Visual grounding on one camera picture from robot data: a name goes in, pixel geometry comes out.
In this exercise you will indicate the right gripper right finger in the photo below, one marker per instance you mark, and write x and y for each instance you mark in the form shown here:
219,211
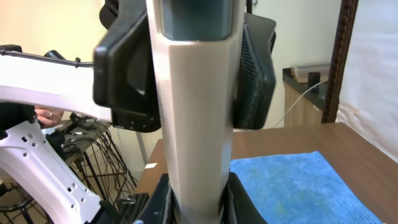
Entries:
237,208

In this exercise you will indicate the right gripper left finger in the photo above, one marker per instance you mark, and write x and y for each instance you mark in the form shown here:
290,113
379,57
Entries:
160,208

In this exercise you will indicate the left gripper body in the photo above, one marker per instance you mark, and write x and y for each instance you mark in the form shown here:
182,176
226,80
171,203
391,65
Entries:
124,7

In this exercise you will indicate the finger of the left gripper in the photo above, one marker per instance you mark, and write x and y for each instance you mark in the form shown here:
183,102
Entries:
124,77
256,77

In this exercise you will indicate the white pipette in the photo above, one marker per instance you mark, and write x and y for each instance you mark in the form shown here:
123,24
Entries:
196,109

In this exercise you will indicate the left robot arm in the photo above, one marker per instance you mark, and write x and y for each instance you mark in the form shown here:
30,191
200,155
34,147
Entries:
46,84

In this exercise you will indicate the blue cloth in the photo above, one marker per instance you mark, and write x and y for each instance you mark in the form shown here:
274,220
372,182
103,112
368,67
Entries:
295,186

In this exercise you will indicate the person's hand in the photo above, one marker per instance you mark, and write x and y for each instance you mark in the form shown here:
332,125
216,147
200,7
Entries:
49,116

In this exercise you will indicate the wooden cabinet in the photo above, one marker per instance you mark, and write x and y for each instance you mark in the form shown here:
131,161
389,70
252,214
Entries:
301,109

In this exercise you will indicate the mounting rail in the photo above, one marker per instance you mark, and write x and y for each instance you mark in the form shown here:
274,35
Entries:
133,205

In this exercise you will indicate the dark brown post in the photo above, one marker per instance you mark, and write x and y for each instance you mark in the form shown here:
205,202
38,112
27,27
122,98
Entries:
340,62

